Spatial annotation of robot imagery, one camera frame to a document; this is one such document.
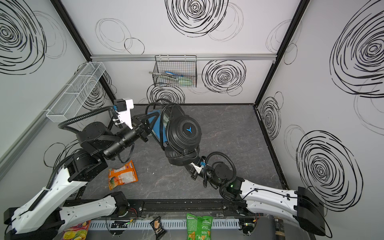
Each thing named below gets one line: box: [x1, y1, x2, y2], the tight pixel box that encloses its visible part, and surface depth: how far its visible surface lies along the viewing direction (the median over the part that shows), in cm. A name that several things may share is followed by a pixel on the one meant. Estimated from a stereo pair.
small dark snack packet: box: [149, 215, 167, 240], surface depth 69 cm
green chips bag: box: [186, 213, 213, 240], surface depth 67 cm
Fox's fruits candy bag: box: [61, 220, 91, 240], surface depth 66 cm
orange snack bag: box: [108, 160, 139, 191], surface depth 82 cm
